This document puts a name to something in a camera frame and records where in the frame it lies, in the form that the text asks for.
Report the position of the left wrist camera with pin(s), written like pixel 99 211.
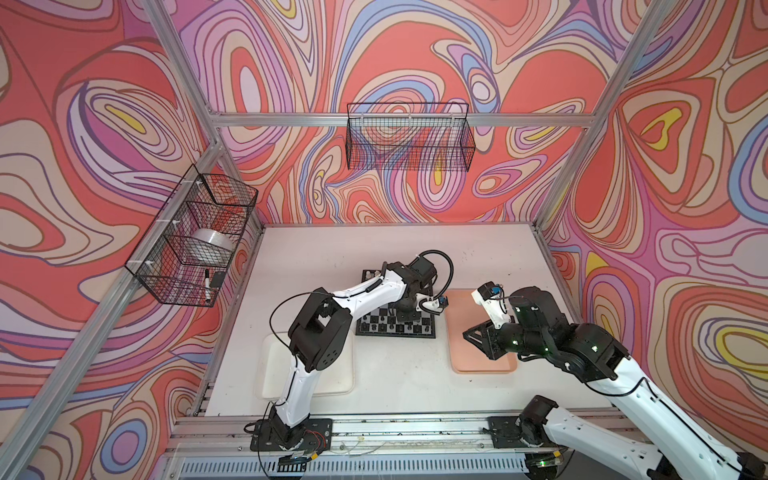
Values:
pixel 431 305

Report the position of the black wire basket back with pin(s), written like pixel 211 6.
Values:
pixel 409 136

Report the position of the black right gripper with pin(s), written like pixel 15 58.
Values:
pixel 488 336

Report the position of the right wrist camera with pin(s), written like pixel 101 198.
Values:
pixel 490 296

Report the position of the silver tape roll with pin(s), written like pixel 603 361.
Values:
pixel 214 238

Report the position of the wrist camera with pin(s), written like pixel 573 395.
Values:
pixel 490 296
pixel 431 305

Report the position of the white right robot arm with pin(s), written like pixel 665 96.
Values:
pixel 529 324

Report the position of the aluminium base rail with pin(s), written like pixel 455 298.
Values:
pixel 353 433

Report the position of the white plastic tray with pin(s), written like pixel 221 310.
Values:
pixel 276 364

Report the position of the black wire basket left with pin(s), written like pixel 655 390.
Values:
pixel 170 264

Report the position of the black wire basket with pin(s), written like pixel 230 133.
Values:
pixel 409 136
pixel 170 264

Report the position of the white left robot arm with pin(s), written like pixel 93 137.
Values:
pixel 318 334

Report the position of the black and grey chessboard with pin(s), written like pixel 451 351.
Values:
pixel 388 322

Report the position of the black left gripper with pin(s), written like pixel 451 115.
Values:
pixel 414 317

